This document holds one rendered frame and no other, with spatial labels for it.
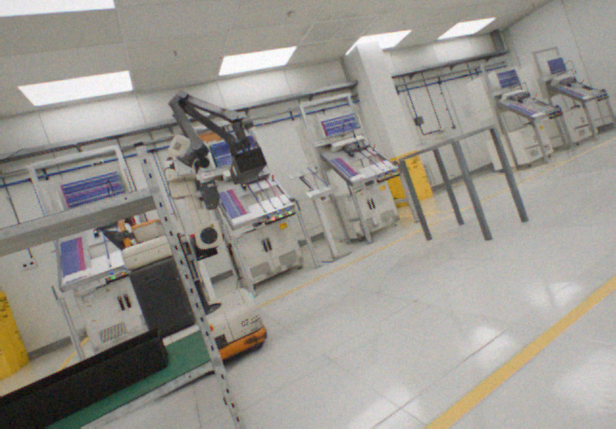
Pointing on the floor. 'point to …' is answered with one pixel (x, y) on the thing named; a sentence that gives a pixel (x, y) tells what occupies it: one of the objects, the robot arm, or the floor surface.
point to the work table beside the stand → (465, 181)
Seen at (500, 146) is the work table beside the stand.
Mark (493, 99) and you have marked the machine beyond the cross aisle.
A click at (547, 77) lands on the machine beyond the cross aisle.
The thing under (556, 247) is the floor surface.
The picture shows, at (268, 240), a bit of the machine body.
